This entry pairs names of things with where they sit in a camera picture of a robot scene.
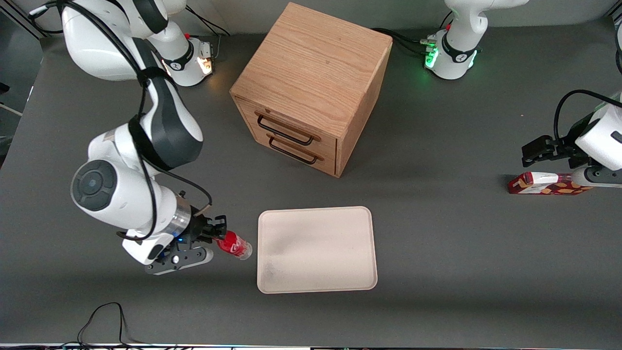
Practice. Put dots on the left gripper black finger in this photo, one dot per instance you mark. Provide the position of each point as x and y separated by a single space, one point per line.
530 160
537 147

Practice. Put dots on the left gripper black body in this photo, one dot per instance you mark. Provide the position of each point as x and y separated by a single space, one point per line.
566 148

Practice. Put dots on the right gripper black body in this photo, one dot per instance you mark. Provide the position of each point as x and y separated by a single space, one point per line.
198 227

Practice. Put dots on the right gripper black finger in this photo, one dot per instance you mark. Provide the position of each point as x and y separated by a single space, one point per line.
219 222
211 238

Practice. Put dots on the red soda can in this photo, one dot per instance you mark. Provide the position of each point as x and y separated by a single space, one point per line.
235 245

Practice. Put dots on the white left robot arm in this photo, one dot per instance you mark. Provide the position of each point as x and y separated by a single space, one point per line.
457 53

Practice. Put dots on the cream plastic tray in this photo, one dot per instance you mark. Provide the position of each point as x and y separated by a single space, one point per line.
316 250

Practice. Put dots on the red snack carton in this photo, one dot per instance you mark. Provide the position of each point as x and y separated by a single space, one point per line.
534 187

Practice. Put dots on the wooden lower drawer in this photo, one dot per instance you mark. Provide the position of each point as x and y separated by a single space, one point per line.
329 165

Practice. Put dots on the wooden drawer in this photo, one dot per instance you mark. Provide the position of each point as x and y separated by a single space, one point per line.
329 165
328 142

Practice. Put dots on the wooden upper drawer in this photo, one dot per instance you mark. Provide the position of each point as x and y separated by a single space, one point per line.
328 142

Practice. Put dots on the wooden drawer cabinet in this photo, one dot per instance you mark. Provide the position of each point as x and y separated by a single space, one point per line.
316 63

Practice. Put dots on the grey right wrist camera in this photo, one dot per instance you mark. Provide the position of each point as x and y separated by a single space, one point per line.
180 260

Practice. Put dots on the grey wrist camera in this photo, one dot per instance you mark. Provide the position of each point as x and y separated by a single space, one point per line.
602 177
180 260

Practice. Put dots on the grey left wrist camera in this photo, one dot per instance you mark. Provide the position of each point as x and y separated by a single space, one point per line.
602 177

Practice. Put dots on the black frame rail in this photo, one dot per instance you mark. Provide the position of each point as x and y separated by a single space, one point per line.
24 23

